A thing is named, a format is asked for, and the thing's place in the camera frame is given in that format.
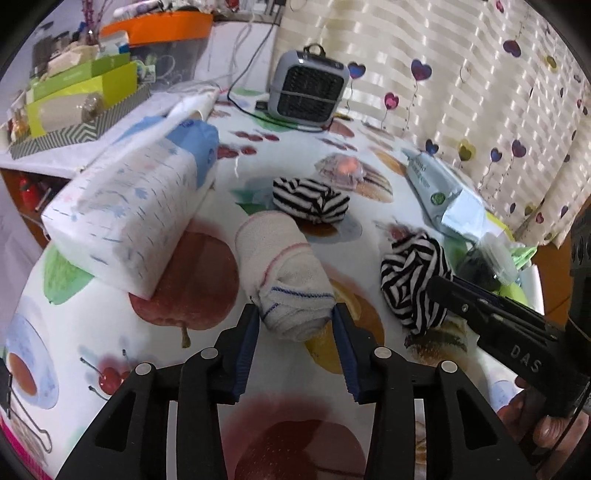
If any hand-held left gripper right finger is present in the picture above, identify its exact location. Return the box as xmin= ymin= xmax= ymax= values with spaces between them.
xmin=331 ymin=304 xmax=539 ymax=480

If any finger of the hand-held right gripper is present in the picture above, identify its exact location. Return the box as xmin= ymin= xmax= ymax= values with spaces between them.
xmin=452 ymin=275 xmax=561 ymax=337
xmin=425 ymin=276 xmax=555 ymax=342

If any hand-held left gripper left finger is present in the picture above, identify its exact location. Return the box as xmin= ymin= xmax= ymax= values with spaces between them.
xmin=58 ymin=304 xmax=260 ymax=480

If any lime green box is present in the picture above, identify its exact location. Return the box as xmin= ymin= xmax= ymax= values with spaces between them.
xmin=484 ymin=213 xmax=546 ymax=315

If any black and white striped cloth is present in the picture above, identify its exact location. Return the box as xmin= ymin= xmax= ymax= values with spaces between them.
xmin=380 ymin=231 xmax=455 ymax=335

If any person's right hand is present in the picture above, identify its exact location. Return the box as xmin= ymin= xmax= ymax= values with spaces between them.
xmin=512 ymin=378 xmax=575 ymax=455

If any clear jar with dark contents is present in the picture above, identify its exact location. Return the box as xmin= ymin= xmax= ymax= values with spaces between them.
xmin=457 ymin=231 xmax=520 ymax=291

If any pale blue wipes pack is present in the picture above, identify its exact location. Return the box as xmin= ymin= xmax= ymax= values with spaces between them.
xmin=404 ymin=150 xmax=488 ymax=241

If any black and white striped folded sock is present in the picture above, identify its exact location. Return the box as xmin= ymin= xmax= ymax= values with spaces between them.
xmin=271 ymin=176 xmax=351 ymax=225

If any pink brush in clear wrap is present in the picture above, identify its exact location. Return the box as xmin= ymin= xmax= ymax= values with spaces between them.
xmin=315 ymin=154 xmax=366 ymax=186

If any white and blue diaper pack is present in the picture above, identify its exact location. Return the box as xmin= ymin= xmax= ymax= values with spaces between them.
xmin=41 ymin=115 xmax=220 ymax=301

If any long white tube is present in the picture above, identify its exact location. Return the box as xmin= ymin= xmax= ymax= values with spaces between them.
xmin=168 ymin=88 xmax=221 ymax=124

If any small grey heater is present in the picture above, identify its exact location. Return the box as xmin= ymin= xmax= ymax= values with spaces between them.
xmin=268 ymin=44 xmax=351 ymax=127

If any heart print striped curtain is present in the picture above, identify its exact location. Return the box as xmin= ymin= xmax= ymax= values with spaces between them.
xmin=272 ymin=0 xmax=591 ymax=250

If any chevron pattern tray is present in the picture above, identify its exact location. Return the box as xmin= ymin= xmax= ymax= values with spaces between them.
xmin=9 ymin=83 xmax=153 ymax=160

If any lime green carton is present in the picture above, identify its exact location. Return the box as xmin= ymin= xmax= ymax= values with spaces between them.
xmin=25 ymin=62 xmax=139 ymax=137

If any green tissue carton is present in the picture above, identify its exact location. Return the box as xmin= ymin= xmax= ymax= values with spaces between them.
xmin=32 ymin=52 xmax=132 ymax=100

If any clear bin with orange lid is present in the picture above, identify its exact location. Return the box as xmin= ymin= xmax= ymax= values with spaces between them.
xmin=99 ymin=10 xmax=214 ymax=88

